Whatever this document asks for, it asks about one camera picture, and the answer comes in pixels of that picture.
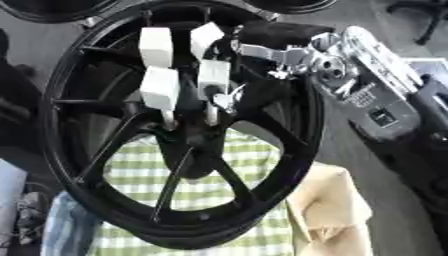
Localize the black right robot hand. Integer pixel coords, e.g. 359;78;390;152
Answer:
211;21;338;115

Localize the black round wheel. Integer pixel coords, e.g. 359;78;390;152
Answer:
239;0;340;15
0;0;121;24

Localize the white pin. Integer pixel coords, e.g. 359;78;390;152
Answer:
138;26;175;70
196;59;233;127
138;65;182;131
189;21;228;63

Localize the black spoked wheel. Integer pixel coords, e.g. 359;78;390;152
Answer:
38;0;329;250

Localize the tan cardboard box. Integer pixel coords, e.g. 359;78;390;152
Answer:
283;162;377;256

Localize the blue striped fabric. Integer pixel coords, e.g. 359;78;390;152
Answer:
40;191;105;256

